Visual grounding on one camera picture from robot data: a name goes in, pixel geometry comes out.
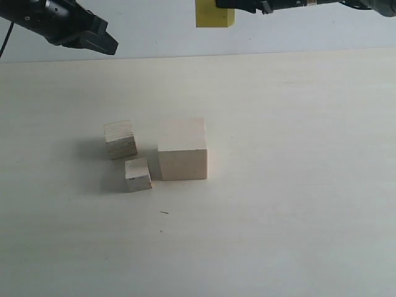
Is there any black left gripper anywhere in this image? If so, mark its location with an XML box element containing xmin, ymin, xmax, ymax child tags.
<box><xmin>1</xmin><ymin>0</ymin><xmax>118</xmax><ymax>56</ymax></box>

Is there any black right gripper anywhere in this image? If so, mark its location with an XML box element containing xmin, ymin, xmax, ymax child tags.
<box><xmin>215</xmin><ymin>0</ymin><xmax>395</xmax><ymax>17</ymax></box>

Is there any medium layered plywood cube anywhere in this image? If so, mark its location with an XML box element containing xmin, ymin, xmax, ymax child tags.
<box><xmin>103</xmin><ymin>120</ymin><xmax>137</xmax><ymax>160</ymax></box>

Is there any yellow cube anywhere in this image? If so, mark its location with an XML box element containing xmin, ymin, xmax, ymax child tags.
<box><xmin>195</xmin><ymin>0</ymin><xmax>235</xmax><ymax>28</ymax></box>

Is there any large pale wooden cube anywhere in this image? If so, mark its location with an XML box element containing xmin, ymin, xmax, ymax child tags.
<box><xmin>158</xmin><ymin>118</ymin><xmax>208</xmax><ymax>181</ymax></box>

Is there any small pale wooden cube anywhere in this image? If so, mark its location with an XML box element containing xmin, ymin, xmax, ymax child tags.
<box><xmin>124</xmin><ymin>158</ymin><xmax>152</xmax><ymax>192</ymax></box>

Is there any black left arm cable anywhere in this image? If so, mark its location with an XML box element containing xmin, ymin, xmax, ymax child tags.
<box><xmin>0</xmin><ymin>21</ymin><xmax>15</xmax><ymax>58</ymax></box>

